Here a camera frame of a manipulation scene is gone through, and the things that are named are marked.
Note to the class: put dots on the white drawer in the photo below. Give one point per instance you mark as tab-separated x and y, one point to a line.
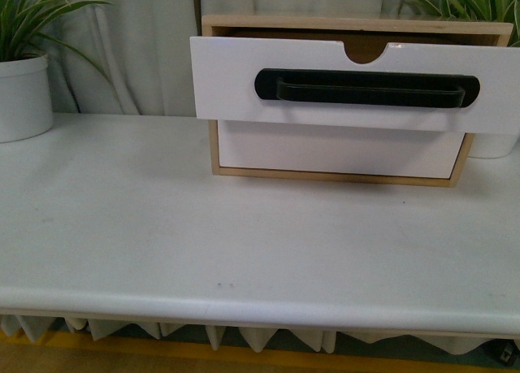
224	70
367	151

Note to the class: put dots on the green spider plant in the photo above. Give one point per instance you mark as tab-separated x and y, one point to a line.
500	11
27	30

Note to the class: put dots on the green spider plant right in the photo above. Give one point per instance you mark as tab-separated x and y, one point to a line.
500	11

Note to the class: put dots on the white curtain backdrop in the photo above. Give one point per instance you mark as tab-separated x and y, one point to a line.
132	57

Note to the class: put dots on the green spider plant left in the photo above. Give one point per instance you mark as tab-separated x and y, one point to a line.
27	30

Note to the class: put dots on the wooden drawer cabinet frame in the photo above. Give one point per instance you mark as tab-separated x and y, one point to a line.
364	41

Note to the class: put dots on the white pot right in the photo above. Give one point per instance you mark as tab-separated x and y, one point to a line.
492	145

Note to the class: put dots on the black drawer handle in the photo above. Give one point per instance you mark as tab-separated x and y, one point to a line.
367	88

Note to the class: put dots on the white pot left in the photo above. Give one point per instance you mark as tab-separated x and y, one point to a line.
26	109

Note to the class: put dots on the white table skirt cloth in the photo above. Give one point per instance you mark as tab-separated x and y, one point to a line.
258	339

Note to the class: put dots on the white pot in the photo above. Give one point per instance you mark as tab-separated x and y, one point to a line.
26	109
492	145

